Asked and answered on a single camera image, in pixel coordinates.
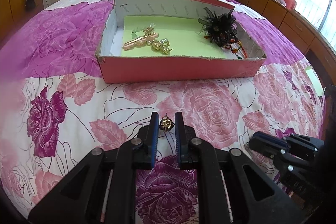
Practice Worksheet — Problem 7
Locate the green paper piece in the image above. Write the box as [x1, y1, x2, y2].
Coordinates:
[306, 68, 324, 96]

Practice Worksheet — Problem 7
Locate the pink hair clip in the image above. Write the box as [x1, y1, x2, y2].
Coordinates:
[122, 32, 158, 51]

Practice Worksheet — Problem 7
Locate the green paper sheet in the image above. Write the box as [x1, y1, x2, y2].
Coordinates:
[122, 15, 229, 60]

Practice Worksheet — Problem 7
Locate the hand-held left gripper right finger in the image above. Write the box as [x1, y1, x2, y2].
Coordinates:
[175, 111, 306, 224]

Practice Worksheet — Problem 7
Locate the orange wooden dresser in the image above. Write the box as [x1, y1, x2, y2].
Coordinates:
[235, 0, 336, 78]

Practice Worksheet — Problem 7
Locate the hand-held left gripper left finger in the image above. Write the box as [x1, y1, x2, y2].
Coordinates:
[28, 112, 159, 224]

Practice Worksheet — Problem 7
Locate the pink floral bedspread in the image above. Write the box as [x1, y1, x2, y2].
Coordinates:
[0, 0, 328, 224]

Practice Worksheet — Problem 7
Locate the black feather hair claw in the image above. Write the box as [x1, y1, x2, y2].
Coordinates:
[197, 12, 238, 47]

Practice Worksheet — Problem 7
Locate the red cardboard box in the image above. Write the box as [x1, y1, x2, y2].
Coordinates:
[95, 0, 268, 84]

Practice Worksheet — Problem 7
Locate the gold flower earring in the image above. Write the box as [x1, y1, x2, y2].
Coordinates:
[160, 115, 174, 133]

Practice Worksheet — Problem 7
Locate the green bead bracelet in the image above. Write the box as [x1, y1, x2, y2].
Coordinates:
[130, 24, 155, 40]

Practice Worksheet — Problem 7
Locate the rainbow braided cord bracelet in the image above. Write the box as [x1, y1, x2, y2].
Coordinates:
[223, 39, 249, 60]

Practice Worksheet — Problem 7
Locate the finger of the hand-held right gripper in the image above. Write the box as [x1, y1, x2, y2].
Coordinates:
[252, 131, 326, 161]
[248, 138, 303, 178]

